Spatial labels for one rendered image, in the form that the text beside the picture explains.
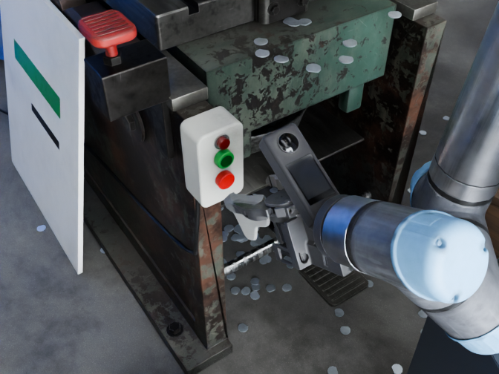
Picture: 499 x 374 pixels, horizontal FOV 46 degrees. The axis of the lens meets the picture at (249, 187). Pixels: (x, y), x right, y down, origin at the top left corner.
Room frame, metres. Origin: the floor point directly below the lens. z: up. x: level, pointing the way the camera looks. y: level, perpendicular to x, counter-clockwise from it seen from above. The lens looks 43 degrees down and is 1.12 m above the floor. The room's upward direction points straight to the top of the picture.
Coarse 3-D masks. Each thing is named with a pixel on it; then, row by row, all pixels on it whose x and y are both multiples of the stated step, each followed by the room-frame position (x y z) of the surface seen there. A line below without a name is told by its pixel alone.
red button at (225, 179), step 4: (220, 172) 0.63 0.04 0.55; (224, 172) 0.63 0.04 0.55; (228, 172) 0.63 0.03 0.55; (220, 176) 0.63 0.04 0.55; (224, 176) 0.63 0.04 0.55; (228, 176) 0.63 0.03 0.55; (232, 176) 0.63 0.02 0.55; (216, 180) 0.63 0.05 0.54; (220, 180) 0.62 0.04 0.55; (224, 180) 0.63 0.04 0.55; (228, 180) 0.63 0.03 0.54; (232, 180) 0.63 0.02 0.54; (216, 184) 0.63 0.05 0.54; (220, 184) 0.62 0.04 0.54; (224, 184) 0.63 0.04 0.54; (228, 184) 0.63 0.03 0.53; (224, 188) 0.63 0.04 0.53
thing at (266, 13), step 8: (256, 0) 0.90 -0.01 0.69; (264, 0) 0.89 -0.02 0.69; (272, 0) 0.90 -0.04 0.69; (280, 0) 0.90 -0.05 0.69; (288, 0) 0.91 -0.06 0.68; (296, 0) 0.92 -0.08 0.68; (304, 0) 0.92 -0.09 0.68; (256, 8) 0.90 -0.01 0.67; (264, 8) 0.89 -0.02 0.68; (272, 8) 0.89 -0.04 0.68; (280, 8) 0.91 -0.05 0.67; (288, 8) 0.91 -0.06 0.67; (296, 8) 0.92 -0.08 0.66; (304, 8) 0.93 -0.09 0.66; (256, 16) 0.90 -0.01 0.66; (264, 16) 0.89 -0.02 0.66; (272, 16) 0.90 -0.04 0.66; (280, 16) 0.91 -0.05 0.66; (288, 16) 0.92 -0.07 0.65
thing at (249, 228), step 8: (232, 192) 0.56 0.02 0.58; (224, 200) 0.56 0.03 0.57; (232, 200) 0.53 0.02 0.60; (240, 200) 0.53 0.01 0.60; (248, 200) 0.52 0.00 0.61; (256, 200) 0.51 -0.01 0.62; (232, 208) 0.52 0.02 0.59; (240, 216) 0.53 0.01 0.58; (240, 224) 0.52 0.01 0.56; (248, 224) 0.51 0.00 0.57; (256, 224) 0.51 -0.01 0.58; (264, 224) 0.50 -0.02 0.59; (248, 232) 0.51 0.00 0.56; (256, 232) 0.51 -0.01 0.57
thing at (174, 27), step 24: (120, 0) 0.92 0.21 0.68; (144, 0) 0.86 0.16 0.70; (168, 0) 0.86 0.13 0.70; (192, 0) 0.87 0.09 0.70; (216, 0) 0.87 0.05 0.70; (240, 0) 0.90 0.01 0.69; (312, 0) 0.98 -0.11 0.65; (144, 24) 0.85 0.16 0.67; (168, 24) 0.82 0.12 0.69; (192, 24) 0.85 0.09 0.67; (216, 24) 0.87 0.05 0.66; (240, 24) 0.90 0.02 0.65; (168, 48) 0.82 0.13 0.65
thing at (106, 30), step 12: (108, 12) 0.72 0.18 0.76; (84, 24) 0.68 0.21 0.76; (96, 24) 0.68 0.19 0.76; (108, 24) 0.68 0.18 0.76; (120, 24) 0.68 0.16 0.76; (132, 24) 0.68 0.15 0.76; (84, 36) 0.67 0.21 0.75; (96, 36) 0.65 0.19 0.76; (108, 36) 0.65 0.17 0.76; (120, 36) 0.66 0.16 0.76; (132, 36) 0.67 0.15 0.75; (108, 48) 0.68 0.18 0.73
